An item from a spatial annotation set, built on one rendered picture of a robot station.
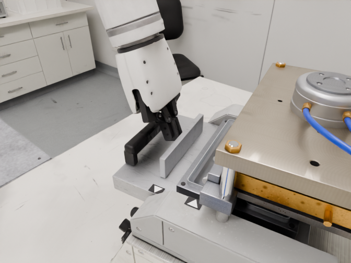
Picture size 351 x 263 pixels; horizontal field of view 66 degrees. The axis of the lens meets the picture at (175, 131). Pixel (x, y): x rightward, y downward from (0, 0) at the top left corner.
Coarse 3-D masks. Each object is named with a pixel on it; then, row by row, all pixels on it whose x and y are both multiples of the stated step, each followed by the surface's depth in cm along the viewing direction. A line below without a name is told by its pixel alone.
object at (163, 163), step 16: (192, 128) 48; (208, 128) 55; (160, 144) 50; (176, 144) 44; (192, 144) 50; (144, 160) 47; (160, 160) 41; (176, 160) 45; (192, 160) 47; (112, 176) 44; (128, 176) 44; (144, 176) 44; (160, 176) 44; (176, 176) 44; (128, 192) 44; (144, 192) 42; (304, 224) 36; (304, 240) 34
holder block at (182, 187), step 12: (216, 132) 49; (192, 168) 42; (180, 180) 39; (180, 192) 39; (192, 192) 38; (240, 204) 36; (240, 216) 36; (252, 216) 34; (264, 216) 34; (276, 228) 34; (288, 228) 33
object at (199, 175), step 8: (232, 120) 51; (224, 128) 49; (224, 136) 47; (216, 144) 45; (208, 152) 43; (208, 160) 42; (200, 168) 40; (208, 168) 40; (192, 176) 39; (200, 176) 39; (200, 184) 38
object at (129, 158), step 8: (144, 128) 48; (152, 128) 48; (136, 136) 46; (144, 136) 46; (152, 136) 48; (128, 144) 44; (136, 144) 44; (144, 144) 46; (128, 152) 44; (136, 152) 45; (128, 160) 45; (136, 160) 46
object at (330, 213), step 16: (240, 176) 32; (240, 192) 33; (256, 192) 32; (272, 192) 31; (288, 192) 30; (272, 208) 32; (288, 208) 31; (304, 208) 30; (320, 208) 29; (336, 208) 28; (320, 224) 30; (336, 224) 29
